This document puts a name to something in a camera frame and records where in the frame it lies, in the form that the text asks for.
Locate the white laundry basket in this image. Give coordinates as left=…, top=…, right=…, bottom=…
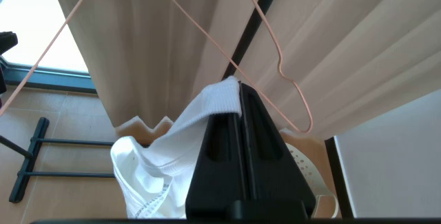
left=285, top=142, right=340, bottom=219

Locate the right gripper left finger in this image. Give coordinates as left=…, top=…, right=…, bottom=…
left=185, top=112, right=250, bottom=218

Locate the black clothes rack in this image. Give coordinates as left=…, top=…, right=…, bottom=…
left=0, top=0, right=441, bottom=205

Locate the white printed t-shirt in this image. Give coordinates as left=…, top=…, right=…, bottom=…
left=110, top=75, right=243, bottom=220

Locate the window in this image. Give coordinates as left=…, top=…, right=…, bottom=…
left=0, top=0, right=98, bottom=94

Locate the pink clothes hanger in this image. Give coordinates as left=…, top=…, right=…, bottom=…
left=151, top=0, right=314, bottom=134
left=0, top=0, right=101, bottom=116

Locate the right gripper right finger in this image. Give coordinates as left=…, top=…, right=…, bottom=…
left=239, top=82, right=317, bottom=218

